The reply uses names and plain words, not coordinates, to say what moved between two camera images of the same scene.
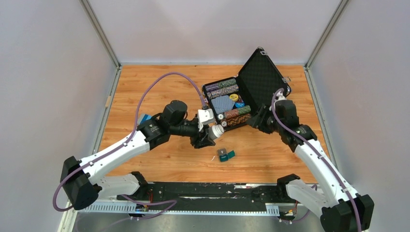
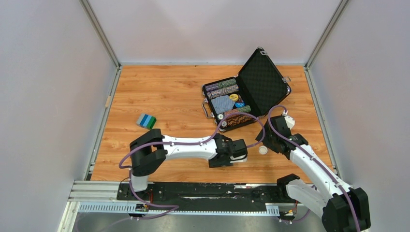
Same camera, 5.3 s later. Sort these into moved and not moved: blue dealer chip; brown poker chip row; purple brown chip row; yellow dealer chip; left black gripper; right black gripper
Moved: left black gripper; right black gripper
Not moved: blue dealer chip; brown poker chip row; yellow dealer chip; purple brown chip row
